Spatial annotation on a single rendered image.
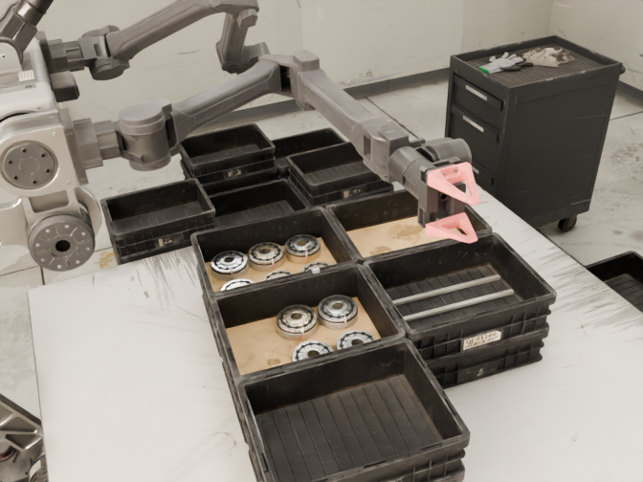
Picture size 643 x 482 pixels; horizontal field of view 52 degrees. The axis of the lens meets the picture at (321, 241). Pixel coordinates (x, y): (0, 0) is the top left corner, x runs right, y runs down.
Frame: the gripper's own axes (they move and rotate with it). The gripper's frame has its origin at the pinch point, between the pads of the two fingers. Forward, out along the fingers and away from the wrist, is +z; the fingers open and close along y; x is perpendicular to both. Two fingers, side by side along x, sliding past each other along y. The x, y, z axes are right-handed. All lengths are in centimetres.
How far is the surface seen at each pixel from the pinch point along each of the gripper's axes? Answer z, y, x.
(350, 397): -30, 62, 6
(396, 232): -82, 62, -35
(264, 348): -53, 62, 18
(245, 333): -60, 62, 21
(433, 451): -3, 53, 2
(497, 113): -154, 70, -124
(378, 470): -4, 53, 13
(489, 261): -57, 62, -50
